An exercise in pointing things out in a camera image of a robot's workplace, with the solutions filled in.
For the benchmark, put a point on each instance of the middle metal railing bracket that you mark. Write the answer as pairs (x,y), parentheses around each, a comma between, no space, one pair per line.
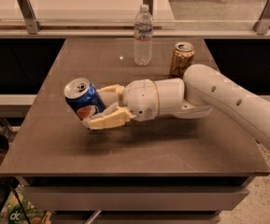
(148,2)

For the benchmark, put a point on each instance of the clear plastic water bottle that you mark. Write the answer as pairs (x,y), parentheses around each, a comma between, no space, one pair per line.
(143,31)

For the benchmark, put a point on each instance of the glass railing panel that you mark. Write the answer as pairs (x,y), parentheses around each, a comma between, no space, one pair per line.
(125,10)

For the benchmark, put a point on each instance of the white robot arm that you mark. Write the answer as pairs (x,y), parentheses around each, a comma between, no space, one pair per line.
(190,97)

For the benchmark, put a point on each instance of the metal railing bracket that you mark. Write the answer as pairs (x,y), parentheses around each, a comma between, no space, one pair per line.
(261,26)
(31,23)
(148,2)

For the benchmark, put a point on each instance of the orange lacroix can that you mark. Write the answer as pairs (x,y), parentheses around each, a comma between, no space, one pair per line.
(182,58)

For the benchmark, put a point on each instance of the grey table drawer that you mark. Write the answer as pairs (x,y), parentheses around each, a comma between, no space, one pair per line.
(135,198)

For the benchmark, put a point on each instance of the blue pepsi can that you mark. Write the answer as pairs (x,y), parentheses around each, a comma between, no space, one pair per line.
(81,95)

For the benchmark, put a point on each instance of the green snack bag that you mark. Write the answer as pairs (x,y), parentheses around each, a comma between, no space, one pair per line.
(21,211)

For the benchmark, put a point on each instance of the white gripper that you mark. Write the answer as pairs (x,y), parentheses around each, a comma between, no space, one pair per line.
(139,97)

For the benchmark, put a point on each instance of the right metal railing bracket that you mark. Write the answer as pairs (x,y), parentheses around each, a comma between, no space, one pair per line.
(261,26)

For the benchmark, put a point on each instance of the left metal railing bracket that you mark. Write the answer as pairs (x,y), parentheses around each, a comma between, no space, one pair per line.
(31,23)

